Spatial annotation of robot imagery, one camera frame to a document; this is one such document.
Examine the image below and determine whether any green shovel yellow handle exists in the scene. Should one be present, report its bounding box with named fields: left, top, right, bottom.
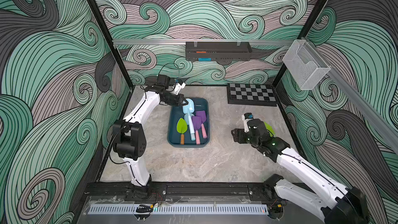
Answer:
left=264, top=122, right=275, bottom=137

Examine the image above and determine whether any dark teal storage box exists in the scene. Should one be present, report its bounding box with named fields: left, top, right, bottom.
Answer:
left=167, top=97, right=210, bottom=148

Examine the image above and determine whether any light blue shovel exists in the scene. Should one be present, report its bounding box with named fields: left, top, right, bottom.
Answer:
left=182, top=99, right=195, bottom=114
left=184, top=113, right=196, bottom=141

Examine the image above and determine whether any purple shovel pink handle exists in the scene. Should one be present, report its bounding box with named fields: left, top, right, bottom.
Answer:
left=192, top=116, right=201, bottom=145
left=197, top=111, right=207, bottom=139

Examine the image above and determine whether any green shovel brown handle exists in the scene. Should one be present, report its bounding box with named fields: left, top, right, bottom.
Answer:
left=177, top=118, right=188, bottom=145

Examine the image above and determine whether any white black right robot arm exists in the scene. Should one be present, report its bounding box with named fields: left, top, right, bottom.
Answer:
left=231, top=113, right=370, bottom=224

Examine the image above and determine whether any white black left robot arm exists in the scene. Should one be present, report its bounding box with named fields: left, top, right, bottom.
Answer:
left=110, top=75, right=187, bottom=187

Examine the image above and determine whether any black white chessboard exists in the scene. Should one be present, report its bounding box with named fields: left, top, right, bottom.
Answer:
left=227, top=83, right=277, bottom=107

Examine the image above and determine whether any white perforated strip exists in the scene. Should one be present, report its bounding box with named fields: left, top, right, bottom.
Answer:
left=88, top=203, right=268, bottom=215

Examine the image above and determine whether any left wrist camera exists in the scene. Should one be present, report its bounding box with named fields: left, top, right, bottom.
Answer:
left=172, top=82, right=186, bottom=95

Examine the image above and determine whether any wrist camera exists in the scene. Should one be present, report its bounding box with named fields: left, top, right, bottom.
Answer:
left=242, top=113, right=254, bottom=133
left=172, top=82, right=186, bottom=95

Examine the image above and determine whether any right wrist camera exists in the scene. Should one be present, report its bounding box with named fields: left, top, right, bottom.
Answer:
left=242, top=113, right=254, bottom=133

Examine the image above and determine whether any black wall shelf tray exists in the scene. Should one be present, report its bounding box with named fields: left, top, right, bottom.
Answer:
left=185, top=42, right=252, bottom=64

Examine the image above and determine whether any aluminium back rail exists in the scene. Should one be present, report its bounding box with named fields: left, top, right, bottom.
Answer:
left=112, top=38, right=294, bottom=46

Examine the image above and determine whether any aluminium rail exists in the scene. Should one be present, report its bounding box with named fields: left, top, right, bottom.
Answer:
left=112, top=38, right=294, bottom=46
left=302, top=37, right=398, bottom=153

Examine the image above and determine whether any clear acrylic wall holder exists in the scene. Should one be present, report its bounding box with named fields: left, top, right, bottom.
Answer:
left=283, top=39, right=331, bottom=90

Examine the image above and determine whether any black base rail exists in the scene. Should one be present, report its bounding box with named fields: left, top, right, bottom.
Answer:
left=84, top=181, right=285, bottom=203

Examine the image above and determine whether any aluminium right rail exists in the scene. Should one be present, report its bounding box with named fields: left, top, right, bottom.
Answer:
left=302, top=37, right=398, bottom=153

